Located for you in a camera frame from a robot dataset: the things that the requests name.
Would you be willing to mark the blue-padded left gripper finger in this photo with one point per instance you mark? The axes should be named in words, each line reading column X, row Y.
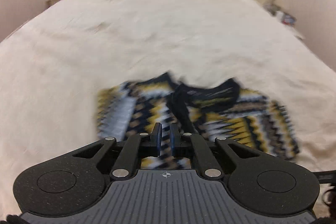
column 133, row 150

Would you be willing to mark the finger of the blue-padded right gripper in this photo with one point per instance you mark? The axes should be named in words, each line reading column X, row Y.
column 196, row 149

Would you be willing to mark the navy yellow patterned knit sweater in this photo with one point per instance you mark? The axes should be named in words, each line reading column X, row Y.
column 229, row 110

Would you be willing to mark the cream bed cover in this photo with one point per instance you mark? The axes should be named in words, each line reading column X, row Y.
column 53, row 67

